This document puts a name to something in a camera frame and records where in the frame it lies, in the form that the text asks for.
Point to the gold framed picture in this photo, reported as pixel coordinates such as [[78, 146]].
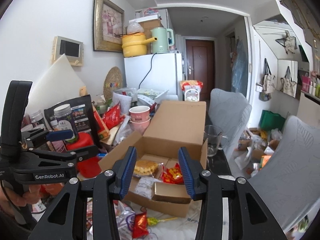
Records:
[[108, 26]]

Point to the woven straw mat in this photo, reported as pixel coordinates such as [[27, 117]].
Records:
[[113, 81]]

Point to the brown cardboard box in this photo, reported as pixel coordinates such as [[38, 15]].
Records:
[[175, 124]]

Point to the person's left hand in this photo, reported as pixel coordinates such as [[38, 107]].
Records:
[[31, 196]]

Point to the green shopping bag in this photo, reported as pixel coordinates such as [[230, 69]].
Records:
[[269, 121]]

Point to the white cutting board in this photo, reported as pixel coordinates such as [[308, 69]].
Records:
[[58, 84]]

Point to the pink paper cups stack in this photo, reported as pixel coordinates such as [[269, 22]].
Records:
[[140, 118]]

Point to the glass mug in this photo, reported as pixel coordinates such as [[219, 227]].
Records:
[[216, 139]]

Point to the grey leaf pattern chair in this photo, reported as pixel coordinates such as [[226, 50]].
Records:
[[289, 182]]

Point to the brown entrance door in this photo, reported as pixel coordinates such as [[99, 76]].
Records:
[[201, 65]]

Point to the gold Dove chocolate box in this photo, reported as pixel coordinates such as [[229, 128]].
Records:
[[172, 193]]

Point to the dark label snack jar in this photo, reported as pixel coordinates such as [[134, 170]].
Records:
[[65, 120]]

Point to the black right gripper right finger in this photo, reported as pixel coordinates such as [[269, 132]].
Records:
[[230, 209]]

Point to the yellow cooking pot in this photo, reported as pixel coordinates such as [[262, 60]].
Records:
[[136, 44]]

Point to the white mini fridge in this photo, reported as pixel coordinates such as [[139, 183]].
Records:
[[161, 72]]

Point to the red plastic canister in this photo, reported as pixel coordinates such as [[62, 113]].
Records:
[[86, 153]]

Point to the silver purple snack bag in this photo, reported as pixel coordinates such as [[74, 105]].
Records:
[[125, 217]]

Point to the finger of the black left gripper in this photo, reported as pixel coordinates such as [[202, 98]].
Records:
[[48, 160], [37, 137]]

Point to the yellow lollipop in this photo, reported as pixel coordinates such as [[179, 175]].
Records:
[[152, 221]]

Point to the black snack pouch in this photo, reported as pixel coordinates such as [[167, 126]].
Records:
[[82, 112]]

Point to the small red snack packet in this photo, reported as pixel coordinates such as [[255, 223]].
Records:
[[140, 228]]

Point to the green electric kettle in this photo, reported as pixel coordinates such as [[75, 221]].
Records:
[[164, 40]]

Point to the white bread print snack bag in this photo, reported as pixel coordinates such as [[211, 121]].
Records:
[[145, 187]]

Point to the large red snack bag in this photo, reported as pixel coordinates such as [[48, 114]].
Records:
[[172, 175]]

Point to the wall intercom panel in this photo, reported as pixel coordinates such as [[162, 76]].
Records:
[[72, 49]]

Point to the clear waffle snack packet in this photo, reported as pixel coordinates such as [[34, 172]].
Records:
[[147, 168]]

